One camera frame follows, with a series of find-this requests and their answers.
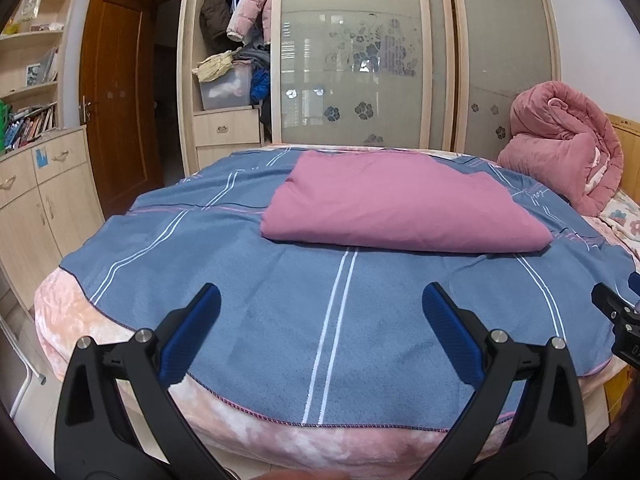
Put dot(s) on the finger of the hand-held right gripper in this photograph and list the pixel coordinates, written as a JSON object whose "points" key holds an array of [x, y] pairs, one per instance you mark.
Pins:
{"points": [[635, 282], [612, 302]]}

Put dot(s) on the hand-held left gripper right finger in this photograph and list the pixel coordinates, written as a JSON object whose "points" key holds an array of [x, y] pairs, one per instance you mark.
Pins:
{"points": [[450, 332]]}

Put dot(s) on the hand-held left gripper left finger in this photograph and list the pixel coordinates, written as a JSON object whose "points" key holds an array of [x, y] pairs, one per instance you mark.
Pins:
{"points": [[192, 332]]}

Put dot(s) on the pink and white hooded jacket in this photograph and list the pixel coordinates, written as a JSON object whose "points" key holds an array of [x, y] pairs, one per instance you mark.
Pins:
{"points": [[400, 205]]}

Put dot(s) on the grey folded clothes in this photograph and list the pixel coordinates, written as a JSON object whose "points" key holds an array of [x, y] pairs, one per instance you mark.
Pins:
{"points": [[252, 55]]}

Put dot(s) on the white floral sheet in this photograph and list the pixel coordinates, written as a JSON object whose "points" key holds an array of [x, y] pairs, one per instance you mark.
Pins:
{"points": [[622, 217]]}

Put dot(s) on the blue striped blanket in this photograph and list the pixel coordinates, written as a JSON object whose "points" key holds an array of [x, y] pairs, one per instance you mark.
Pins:
{"points": [[250, 285]]}

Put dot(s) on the pink plush bed sheet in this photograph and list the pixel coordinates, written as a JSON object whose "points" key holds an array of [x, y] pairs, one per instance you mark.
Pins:
{"points": [[100, 340]]}

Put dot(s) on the rolled pink quilt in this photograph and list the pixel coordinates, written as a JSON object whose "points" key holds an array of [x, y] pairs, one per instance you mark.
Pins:
{"points": [[555, 150]]}

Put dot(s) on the beige wardrobe drawer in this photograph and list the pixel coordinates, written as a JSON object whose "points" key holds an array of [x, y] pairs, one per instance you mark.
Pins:
{"points": [[225, 129], [227, 157]]}

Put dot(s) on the beige low cabinet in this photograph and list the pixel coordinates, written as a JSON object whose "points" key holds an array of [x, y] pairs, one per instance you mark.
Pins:
{"points": [[55, 210]]}

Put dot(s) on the blue sticker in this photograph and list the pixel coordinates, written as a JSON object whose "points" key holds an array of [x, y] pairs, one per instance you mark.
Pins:
{"points": [[41, 157]]}

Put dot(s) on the clear plastic storage box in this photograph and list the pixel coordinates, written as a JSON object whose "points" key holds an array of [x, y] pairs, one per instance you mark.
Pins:
{"points": [[225, 92]]}

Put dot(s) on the brown wooden door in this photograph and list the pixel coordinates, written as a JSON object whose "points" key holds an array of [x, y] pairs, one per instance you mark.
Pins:
{"points": [[120, 100]]}

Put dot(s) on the blue garment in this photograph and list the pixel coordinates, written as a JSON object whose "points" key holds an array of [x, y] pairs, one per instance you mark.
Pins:
{"points": [[260, 87]]}

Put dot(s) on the row of books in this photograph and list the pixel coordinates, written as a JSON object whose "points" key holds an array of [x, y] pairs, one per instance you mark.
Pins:
{"points": [[32, 127]]}

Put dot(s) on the frosted sliding door large flowers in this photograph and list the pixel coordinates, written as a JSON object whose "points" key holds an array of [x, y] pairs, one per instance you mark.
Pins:
{"points": [[350, 90]]}

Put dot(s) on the pale yellow cloth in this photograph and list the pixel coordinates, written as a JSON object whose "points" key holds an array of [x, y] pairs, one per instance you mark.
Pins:
{"points": [[214, 66]]}

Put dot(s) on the green bag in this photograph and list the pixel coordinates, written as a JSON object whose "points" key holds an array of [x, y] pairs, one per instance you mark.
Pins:
{"points": [[5, 127]]}

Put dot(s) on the frosted sliding door small flowers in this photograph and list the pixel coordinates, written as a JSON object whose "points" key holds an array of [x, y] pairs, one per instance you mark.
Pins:
{"points": [[500, 35]]}

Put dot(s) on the beige wardrobe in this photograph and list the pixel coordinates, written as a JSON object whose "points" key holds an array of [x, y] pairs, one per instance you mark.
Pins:
{"points": [[187, 35]]}

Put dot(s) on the beige bookshelf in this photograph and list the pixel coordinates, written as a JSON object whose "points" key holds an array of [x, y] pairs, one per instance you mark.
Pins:
{"points": [[62, 35]]}

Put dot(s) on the hanging pink puffer jacket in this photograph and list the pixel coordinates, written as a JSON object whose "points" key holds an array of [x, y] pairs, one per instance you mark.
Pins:
{"points": [[252, 10]]}

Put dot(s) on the hanging dark jacket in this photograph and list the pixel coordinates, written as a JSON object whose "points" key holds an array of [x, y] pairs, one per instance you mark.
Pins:
{"points": [[215, 5]]}

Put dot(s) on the white metal tube frame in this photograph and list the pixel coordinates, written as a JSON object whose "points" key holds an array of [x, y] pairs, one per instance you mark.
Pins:
{"points": [[30, 372]]}

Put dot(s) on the small picture frame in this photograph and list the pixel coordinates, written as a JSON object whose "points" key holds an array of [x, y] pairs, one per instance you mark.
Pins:
{"points": [[33, 74]]}

